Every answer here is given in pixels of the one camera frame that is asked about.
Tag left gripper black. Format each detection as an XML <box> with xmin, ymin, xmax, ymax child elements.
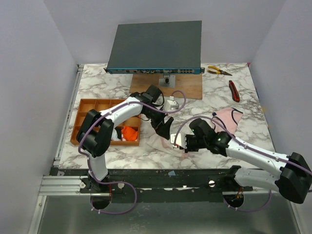
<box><xmin>143</xmin><ymin>106</ymin><xmax>174</xmax><ymax>140</ymax></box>

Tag white pink-trimmed underwear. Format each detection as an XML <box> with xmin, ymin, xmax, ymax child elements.
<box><xmin>147</xmin><ymin>134</ymin><xmax>189</xmax><ymax>158</ymax></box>

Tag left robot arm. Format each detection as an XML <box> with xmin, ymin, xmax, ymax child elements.
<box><xmin>77</xmin><ymin>85</ymin><xmax>174</xmax><ymax>193</ymax></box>

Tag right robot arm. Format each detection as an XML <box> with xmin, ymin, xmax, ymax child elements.
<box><xmin>181</xmin><ymin>118</ymin><xmax>312</xmax><ymax>204</ymax></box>

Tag pink navy-trimmed underwear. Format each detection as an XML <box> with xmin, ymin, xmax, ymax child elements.
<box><xmin>211</xmin><ymin>107</ymin><xmax>243</xmax><ymax>134</ymax></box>

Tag orange rolled cloth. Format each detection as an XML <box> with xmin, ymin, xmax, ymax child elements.
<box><xmin>121</xmin><ymin>126</ymin><xmax>138</xmax><ymax>141</ymax></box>

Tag white rolled cloth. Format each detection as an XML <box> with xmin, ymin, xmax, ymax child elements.
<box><xmin>111</xmin><ymin>129</ymin><xmax>122</xmax><ymax>141</ymax></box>

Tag red black utility knife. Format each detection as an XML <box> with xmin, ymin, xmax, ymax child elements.
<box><xmin>229</xmin><ymin>80</ymin><xmax>240</xmax><ymax>102</ymax></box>

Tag brown compartment tray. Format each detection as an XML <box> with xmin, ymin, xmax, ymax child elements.
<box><xmin>70</xmin><ymin>98</ymin><xmax>142</xmax><ymax>147</ymax></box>

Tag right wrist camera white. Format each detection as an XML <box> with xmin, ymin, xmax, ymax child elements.
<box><xmin>170</xmin><ymin>133</ymin><xmax>187</xmax><ymax>149</ymax></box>

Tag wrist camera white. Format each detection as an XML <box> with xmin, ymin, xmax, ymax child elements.
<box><xmin>170</xmin><ymin>133</ymin><xmax>187</xmax><ymax>149</ymax></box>
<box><xmin>163</xmin><ymin>96</ymin><xmax>180</xmax><ymax>114</ymax></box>

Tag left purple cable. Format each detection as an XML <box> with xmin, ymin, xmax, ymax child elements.
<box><xmin>78</xmin><ymin>90</ymin><xmax>188</xmax><ymax>187</ymax></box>

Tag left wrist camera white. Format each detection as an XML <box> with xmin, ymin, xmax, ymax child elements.
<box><xmin>163</xmin><ymin>96</ymin><xmax>180</xmax><ymax>114</ymax></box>

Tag black mounting rail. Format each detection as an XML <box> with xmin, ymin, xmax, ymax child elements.
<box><xmin>80</xmin><ymin>166</ymin><xmax>252</xmax><ymax>203</ymax></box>

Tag grey metal stand bracket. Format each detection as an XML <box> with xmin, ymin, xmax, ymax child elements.
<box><xmin>158</xmin><ymin>74</ymin><xmax>176</xmax><ymax>88</ymax></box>

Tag yellow handled pliers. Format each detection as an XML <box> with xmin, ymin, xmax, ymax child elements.
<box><xmin>207</xmin><ymin>65</ymin><xmax>232</xmax><ymax>76</ymax></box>

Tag network switch grey blue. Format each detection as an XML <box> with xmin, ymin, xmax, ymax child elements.
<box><xmin>105</xmin><ymin>20</ymin><xmax>204</xmax><ymax>75</ymax></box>

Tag aluminium frame rail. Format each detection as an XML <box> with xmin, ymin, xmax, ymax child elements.
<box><xmin>39</xmin><ymin>64</ymin><xmax>84</xmax><ymax>196</ymax></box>

